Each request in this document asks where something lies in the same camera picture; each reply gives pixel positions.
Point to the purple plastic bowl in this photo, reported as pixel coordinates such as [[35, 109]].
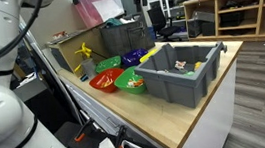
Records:
[[132, 58]]

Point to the green plastic bowl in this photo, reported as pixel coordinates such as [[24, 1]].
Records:
[[125, 85], [108, 64]]

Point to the white plush with orange bow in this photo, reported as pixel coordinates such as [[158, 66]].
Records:
[[180, 65]]

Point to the orange tiger plush toy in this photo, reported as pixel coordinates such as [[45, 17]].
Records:
[[135, 82]]

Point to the red plastic bowl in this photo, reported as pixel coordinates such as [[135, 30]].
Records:
[[105, 82]]

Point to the yellow plush toy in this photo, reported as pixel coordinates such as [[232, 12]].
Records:
[[198, 65]]

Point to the yellow orange small toy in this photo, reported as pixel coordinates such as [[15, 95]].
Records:
[[106, 83]]

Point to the green plush toy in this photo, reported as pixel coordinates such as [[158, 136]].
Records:
[[190, 73]]

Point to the grey plastic container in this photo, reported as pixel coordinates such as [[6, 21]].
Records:
[[174, 89]]

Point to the black office chair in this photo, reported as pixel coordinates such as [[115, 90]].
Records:
[[158, 20]]

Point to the teal cloth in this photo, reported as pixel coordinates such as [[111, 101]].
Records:
[[113, 22]]

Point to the grey fabric bin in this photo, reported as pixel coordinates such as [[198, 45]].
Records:
[[125, 38]]

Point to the pink translucent storage bin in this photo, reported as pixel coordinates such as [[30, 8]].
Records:
[[98, 7]]

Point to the grey metal box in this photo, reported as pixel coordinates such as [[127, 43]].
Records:
[[204, 15]]

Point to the black storage box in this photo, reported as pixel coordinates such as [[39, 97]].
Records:
[[232, 19], [208, 28]]

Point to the translucent plastic cup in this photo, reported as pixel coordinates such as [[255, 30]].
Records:
[[89, 68]]

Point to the brown cardboard box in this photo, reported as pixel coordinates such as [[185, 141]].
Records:
[[69, 52]]

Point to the red white small item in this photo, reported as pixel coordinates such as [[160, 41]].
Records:
[[59, 34]]

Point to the small blue object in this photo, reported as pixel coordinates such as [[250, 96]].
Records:
[[84, 77]]

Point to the wooden shelf unit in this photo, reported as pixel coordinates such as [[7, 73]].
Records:
[[256, 9]]

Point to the brown framed glass door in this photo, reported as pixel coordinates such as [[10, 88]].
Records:
[[25, 61]]

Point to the grey side desk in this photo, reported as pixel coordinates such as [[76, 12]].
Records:
[[31, 87]]

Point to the black clamp with orange tip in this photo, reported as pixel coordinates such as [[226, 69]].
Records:
[[82, 130]]

